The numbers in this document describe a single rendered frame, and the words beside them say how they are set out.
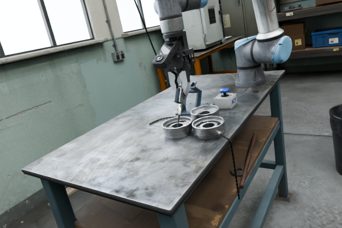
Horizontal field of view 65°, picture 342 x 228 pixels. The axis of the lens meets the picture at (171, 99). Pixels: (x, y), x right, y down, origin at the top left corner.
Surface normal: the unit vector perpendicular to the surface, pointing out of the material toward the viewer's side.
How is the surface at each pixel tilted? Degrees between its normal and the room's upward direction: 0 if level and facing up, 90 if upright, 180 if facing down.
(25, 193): 90
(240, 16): 90
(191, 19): 90
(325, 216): 0
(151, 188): 0
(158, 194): 0
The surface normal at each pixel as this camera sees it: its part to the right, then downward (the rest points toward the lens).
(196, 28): -0.53, 0.33
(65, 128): 0.83, 0.00
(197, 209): -0.18, -0.94
